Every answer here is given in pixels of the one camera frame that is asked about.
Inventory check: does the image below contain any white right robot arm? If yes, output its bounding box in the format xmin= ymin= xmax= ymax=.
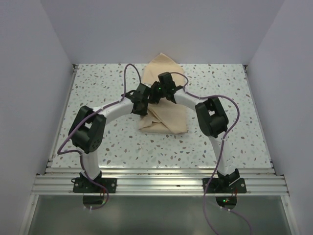
xmin=149 ymin=72 xmax=240 ymax=192

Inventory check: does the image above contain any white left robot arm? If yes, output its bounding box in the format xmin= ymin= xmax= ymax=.
xmin=68 ymin=83 xmax=151 ymax=192

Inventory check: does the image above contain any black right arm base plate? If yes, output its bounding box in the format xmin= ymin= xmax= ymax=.
xmin=206 ymin=178 xmax=247 ymax=194

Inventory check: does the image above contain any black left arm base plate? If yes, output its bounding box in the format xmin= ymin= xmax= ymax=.
xmin=71 ymin=173 xmax=117 ymax=193

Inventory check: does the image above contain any beige cloth mat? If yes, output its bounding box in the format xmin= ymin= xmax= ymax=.
xmin=138 ymin=53 xmax=188 ymax=134

